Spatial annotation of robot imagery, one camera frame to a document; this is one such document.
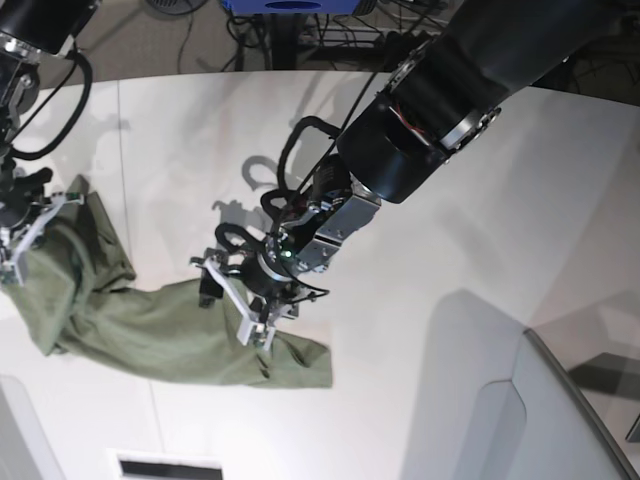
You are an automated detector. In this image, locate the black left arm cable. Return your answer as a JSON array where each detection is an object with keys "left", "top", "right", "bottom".
[{"left": 214, "top": 115, "right": 341, "bottom": 251}]

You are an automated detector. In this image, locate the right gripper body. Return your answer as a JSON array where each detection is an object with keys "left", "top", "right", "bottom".
[{"left": 1, "top": 167, "right": 53, "bottom": 245}]

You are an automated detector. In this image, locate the grey table leg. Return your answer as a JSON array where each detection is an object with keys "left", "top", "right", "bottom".
[{"left": 269, "top": 13, "right": 306, "bottom": 71}]

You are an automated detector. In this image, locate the blue plastic bin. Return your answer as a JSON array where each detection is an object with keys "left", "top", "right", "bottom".
[{"left": 222, "top": 0, "right": 359, "bottom": 15}]

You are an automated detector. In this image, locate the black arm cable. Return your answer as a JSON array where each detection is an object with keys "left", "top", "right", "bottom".
[
  {"left": 214, "top": 115, "right": 341, "bottom": 251},
  {"left": 9, "top": 44, "right": 94, "bottom": 161}
]

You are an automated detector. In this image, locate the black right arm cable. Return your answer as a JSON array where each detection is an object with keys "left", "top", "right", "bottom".
[{"left": 9, "top": 44, "right": 94, "bottom": 161}]

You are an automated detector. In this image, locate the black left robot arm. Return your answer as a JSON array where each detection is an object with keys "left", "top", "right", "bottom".
[{"left": 198, "top": 1, "right": 633, "bottom": 324}]

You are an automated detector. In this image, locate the green t-shirt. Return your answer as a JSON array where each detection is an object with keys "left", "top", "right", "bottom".
[{"left": 1, "top": 176, "right": 333, "bottom": 389}]

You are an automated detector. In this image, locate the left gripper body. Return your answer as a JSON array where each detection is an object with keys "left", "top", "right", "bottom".
[{"left": 199, "top": 239, "right": 330, "bottom": 323}]

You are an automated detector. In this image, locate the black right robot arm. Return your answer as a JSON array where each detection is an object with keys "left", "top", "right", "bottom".
[{"left": 1, "top": 1, "right": 100, "bottom": 246}]

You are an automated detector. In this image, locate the black power strip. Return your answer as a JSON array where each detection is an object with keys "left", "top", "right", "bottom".
[{"left": 319, "top": 25, "right": 392, "bottom": 48}]

